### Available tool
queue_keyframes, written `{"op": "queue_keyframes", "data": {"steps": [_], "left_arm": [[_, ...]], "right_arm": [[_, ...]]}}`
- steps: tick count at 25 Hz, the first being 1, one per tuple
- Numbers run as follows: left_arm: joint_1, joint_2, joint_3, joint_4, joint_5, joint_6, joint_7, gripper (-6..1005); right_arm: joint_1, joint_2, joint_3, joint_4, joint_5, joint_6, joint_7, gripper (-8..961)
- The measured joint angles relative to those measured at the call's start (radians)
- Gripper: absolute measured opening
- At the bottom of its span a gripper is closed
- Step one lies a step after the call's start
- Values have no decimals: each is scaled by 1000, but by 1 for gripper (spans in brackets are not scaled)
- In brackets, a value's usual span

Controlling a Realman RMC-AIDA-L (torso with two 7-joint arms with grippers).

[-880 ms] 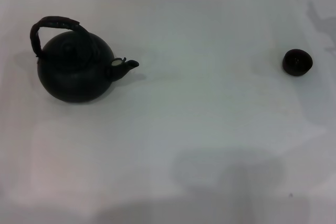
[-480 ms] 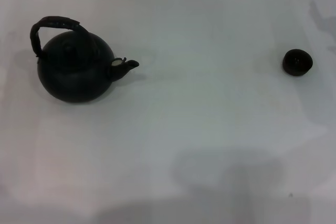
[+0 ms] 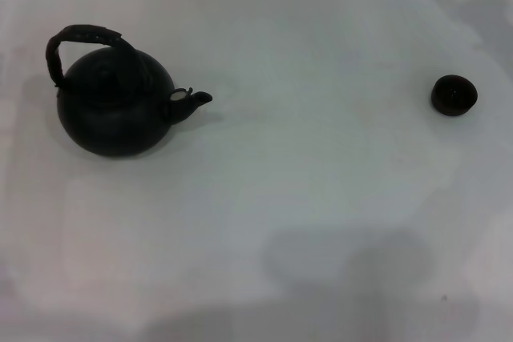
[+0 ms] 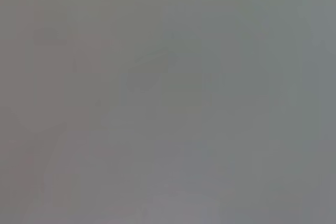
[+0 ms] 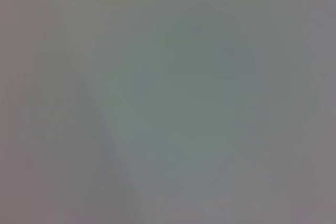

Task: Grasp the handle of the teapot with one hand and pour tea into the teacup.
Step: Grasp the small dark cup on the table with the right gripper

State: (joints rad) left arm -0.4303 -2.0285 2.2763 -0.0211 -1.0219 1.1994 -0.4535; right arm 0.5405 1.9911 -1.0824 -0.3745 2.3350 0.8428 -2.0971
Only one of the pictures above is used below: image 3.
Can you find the small dark teacup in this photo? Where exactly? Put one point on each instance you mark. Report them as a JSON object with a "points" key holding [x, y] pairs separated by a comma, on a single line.
{"points": [[454, 95]]}

